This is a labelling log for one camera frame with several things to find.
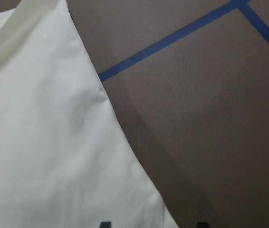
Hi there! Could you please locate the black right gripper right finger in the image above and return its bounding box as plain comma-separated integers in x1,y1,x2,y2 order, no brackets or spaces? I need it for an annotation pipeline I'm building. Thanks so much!
196,222,211,228

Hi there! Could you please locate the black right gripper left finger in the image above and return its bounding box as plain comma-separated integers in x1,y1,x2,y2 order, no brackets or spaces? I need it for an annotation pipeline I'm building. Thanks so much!
99,221,111,228

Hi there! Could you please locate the cream long-sleeve printed shirt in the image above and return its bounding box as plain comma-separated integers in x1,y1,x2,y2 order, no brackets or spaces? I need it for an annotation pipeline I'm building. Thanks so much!
0,0,177,228

